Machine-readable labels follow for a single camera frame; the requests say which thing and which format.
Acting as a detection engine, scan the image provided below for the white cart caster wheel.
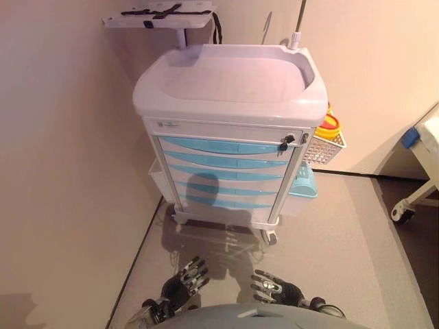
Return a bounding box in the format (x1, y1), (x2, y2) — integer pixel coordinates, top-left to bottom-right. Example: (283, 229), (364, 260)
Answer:
(261, 228), (278, 246)

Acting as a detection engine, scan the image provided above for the white wire basket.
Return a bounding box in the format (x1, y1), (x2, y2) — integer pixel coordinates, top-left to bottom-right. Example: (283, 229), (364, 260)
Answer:
(301, 130), (349, 167)

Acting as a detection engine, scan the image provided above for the white medical cart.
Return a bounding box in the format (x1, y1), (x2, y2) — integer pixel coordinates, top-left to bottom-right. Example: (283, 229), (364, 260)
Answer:
(132, 43), (331, 231)

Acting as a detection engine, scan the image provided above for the blue cart drawer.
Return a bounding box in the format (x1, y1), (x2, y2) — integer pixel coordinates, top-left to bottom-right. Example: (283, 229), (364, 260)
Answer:
(176, 191), (275, 210)
(172, 178), (279, 197)
(163, 151), (292, 170)
(158, 135), (296, 156)
(167, 163), (285, 182)

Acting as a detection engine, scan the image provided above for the yellow sharps container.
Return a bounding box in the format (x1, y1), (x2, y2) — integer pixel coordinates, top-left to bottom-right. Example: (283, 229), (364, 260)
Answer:
(314, 101), (344, 139)

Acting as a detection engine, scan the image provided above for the blue top cart drawer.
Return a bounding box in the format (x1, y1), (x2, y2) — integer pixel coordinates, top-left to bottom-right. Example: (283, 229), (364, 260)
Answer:
(158, 135), (296, 156)

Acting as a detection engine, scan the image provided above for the blue bed corner bumper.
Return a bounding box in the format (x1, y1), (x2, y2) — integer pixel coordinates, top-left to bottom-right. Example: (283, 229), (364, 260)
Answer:
(401, 125), (422, 149)

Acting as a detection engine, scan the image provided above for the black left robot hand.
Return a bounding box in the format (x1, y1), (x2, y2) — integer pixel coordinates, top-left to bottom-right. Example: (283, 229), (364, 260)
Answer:
(160, 256), (211, 312)

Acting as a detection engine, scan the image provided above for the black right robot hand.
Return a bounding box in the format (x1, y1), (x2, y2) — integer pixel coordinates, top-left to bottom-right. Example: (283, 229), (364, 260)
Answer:
(250, 269), (306, 306)

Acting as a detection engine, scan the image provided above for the silver IV pole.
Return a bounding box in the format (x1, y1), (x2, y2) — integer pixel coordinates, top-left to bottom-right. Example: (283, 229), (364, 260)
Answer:
(289, 0), (306, 52)

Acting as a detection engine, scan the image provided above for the blue plastic bin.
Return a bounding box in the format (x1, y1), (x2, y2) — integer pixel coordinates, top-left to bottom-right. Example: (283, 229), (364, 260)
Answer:
(288, 163), (319, 200)

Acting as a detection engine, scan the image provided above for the white side shelf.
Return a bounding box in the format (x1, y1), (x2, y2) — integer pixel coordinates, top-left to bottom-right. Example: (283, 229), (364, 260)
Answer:
(101, 0), (217, 29)

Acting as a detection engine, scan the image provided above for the white side bin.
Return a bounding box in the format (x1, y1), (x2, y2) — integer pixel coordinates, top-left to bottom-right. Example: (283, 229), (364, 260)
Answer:
(147, 158), (176, 203)

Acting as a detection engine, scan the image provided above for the white bed caster wheel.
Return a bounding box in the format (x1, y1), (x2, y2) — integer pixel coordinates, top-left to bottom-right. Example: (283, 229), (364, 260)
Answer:
(390, 202), (416, 226)

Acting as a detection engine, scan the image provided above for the grey robot torso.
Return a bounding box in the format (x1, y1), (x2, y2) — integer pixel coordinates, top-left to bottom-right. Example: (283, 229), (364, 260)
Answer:
(158, 302), (373, 329)

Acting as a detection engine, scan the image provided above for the white hospital bed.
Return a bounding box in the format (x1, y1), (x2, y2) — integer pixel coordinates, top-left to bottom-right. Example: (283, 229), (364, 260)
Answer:
(390, 101), (439, 226)

